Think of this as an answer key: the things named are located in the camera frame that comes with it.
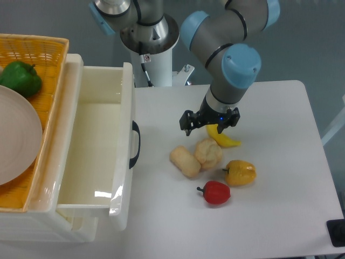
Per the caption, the black drawer handle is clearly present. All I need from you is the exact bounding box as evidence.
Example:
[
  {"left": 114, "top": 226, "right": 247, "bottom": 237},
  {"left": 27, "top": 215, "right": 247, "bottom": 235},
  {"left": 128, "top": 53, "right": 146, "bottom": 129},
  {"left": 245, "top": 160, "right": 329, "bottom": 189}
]
[{"left": 129, "top": 120, "right": 141, "bottom": 169}]

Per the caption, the white plastic drawer cabinet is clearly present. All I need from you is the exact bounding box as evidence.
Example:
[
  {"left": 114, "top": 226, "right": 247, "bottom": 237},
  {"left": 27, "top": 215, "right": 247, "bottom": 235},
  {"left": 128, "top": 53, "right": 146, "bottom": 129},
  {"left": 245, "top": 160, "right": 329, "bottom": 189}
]
[{"left": 1, "top": 54, "right": 98, "bottom": 242}]

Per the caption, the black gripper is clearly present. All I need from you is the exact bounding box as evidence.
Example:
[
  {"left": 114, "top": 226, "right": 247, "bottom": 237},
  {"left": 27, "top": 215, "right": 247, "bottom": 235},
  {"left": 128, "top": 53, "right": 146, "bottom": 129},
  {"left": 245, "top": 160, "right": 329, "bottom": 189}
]
[{"left": 179, "top": 94, "right": 240, "bottom": 136}]

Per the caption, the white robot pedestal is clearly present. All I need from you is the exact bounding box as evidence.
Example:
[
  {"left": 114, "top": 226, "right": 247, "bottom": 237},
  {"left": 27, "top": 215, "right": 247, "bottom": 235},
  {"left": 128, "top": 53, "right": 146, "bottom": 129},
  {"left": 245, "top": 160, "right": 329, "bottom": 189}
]
[{"left": 120, "top": 13, "right": 180, "bottom": 88}]

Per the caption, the yellow banana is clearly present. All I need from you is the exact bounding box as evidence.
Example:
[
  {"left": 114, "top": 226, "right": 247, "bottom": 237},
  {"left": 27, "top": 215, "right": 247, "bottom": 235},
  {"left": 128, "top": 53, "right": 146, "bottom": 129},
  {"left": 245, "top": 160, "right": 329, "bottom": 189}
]
[{"left": 206, "top": 124, "right": 242, "bottom": 148}]

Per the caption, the white mounting bracket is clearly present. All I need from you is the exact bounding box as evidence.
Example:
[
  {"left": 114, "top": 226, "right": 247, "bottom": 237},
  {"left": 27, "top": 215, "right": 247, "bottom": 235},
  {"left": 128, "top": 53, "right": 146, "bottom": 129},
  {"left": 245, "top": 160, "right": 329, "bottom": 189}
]
[{"left": 172, "top": 64, "right": 195, "bottom": 86}]

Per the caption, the yellow bell pepper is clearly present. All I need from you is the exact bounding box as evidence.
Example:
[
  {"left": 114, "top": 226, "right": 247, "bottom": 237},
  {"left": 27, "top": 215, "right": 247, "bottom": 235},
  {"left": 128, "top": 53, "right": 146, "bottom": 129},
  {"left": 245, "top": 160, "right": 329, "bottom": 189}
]
[{"left": 222, "top": 160, "right": 257, "bottom": 186}]

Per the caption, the red bell pepper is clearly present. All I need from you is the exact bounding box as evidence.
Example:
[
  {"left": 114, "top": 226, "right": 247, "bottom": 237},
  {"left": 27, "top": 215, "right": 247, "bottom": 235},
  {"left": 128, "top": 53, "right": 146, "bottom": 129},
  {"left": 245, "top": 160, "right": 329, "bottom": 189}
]
[{"left": 197, "top": 181, "right": 231, "bottom": 205}]

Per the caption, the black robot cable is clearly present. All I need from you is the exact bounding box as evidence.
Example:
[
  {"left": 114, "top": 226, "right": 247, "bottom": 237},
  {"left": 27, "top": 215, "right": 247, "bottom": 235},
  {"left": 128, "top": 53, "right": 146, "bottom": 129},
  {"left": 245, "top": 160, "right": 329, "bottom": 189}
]
[{"left": 137, "top": 42, "right": 155, "bottom": 87}]

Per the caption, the white open drawer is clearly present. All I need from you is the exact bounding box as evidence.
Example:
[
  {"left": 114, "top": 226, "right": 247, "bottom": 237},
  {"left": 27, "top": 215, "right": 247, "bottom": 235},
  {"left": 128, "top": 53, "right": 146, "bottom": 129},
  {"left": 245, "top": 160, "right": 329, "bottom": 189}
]
[{"left": 57, "top": 63, "right": 135, "bottom": 231}]

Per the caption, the round bread roll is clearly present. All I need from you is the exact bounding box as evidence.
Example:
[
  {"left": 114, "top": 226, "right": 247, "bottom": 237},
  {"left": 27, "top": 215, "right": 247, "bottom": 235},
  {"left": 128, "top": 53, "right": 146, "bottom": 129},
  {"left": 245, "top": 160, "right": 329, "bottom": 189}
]
[{"left": 194, "top": 138, "right": 223, "bottom": 169}]

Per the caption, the black device at edge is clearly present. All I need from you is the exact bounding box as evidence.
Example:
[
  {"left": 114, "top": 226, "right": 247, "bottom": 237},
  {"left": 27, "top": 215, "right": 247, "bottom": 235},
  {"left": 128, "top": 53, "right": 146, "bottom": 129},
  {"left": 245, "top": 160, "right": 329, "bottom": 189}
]
[{"left": 326, "top": 219, "right": 345, "bottom": 247}]

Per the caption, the rectangular square bread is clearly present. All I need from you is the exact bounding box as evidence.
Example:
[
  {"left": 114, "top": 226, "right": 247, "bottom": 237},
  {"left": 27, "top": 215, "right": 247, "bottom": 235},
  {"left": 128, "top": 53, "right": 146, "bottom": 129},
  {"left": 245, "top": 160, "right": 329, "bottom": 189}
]
[{"left": 169, "top": 146, "right": 201, "bottom": 178}]

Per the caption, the beige round plate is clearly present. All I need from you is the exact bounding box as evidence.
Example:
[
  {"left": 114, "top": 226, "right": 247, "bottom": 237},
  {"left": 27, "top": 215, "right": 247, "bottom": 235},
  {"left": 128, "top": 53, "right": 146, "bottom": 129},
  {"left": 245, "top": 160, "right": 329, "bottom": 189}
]
[{"left": 1, "top": 86, "right": 43, "bottom": 184}]

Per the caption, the green bell pepper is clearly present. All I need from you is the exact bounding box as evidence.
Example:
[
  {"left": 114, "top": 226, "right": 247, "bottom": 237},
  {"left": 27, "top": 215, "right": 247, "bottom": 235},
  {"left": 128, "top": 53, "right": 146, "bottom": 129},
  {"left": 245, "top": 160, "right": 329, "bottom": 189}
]
[{"left": 1, "top": 61, "right": 42, "bottom": 98}]

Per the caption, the orange woven basket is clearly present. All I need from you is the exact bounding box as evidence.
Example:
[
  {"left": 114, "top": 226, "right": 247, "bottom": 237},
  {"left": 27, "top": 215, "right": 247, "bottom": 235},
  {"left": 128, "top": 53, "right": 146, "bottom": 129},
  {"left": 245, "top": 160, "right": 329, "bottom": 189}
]
[{"left": 1, "top": 34, "right": 69, "bottom": 213}]

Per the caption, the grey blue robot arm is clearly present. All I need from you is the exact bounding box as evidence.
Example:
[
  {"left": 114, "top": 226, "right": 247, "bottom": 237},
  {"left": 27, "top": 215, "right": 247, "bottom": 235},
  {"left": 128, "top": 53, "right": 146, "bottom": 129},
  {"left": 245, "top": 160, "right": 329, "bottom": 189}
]
[{"left": 89, "top": 1, "right": 280, "bottom": 134}]

